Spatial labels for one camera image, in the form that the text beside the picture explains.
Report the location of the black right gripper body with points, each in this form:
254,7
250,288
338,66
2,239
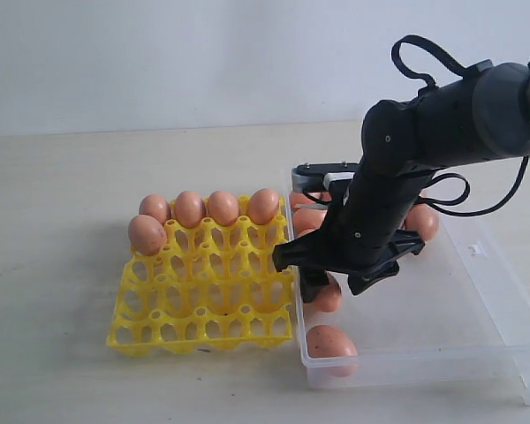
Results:
363,215

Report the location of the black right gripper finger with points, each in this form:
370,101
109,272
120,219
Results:
304,253
401,243

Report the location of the brown speckled egg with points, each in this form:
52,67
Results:
263,206
329,298

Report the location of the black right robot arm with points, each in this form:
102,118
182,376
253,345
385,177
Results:
407,147

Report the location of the clear plastic container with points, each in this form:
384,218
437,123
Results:
460,310

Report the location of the yellow plastic egg tray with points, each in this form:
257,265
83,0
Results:
209,286

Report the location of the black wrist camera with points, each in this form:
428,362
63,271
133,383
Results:
317,177

